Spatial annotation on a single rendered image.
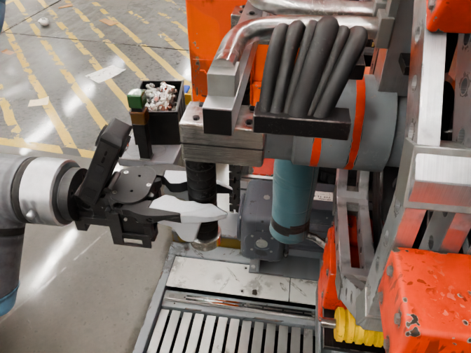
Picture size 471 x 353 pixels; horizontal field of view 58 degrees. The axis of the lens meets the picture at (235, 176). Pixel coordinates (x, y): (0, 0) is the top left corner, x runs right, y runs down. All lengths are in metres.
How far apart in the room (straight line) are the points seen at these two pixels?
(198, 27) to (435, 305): 0.85
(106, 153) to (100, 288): 1.06
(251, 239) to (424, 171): 0.83
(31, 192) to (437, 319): 0.46
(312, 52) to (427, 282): 0.22
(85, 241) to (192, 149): 1.26
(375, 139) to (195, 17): 0.61
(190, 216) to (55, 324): 1.04
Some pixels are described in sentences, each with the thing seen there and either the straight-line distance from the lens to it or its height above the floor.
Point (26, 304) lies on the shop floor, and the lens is 1.58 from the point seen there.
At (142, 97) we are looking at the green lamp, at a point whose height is 0.65.
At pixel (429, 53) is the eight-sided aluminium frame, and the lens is 0.40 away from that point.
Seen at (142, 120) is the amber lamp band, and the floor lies 0.59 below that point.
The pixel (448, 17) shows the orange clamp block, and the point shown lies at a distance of 0.39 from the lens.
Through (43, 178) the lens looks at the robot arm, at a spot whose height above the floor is 0.85.
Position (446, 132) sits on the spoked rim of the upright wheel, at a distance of 0.76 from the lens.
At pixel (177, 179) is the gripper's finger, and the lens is 0.55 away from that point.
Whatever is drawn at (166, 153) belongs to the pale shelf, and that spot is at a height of 0.45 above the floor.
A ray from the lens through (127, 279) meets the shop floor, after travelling 1.53.
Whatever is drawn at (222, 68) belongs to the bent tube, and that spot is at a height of 1.00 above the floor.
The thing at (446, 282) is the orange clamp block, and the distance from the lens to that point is 0.41.
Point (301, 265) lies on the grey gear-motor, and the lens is 1.42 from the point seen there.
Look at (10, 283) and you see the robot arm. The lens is 0.65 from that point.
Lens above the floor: 1.18
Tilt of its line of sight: 39 degrees down
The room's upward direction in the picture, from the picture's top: straight up
